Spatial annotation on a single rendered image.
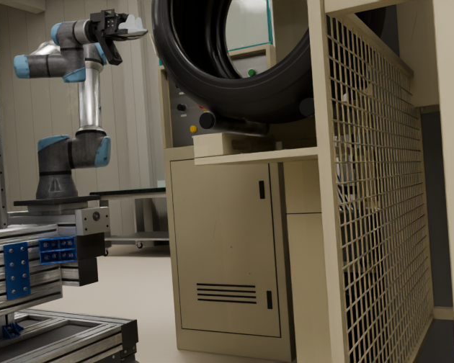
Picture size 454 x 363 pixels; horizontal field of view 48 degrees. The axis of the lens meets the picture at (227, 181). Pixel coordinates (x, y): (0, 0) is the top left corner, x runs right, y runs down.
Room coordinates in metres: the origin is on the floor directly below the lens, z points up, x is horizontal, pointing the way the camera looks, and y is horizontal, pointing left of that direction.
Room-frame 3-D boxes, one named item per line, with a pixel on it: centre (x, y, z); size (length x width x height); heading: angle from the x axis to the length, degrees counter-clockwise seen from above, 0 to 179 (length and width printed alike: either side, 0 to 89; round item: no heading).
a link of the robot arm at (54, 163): (1.95, 0.64, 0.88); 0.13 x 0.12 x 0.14; 97
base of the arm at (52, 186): (1.94, 0.64, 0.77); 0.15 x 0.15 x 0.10
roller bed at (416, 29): (1.45, -0.60, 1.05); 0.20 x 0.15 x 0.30; 152
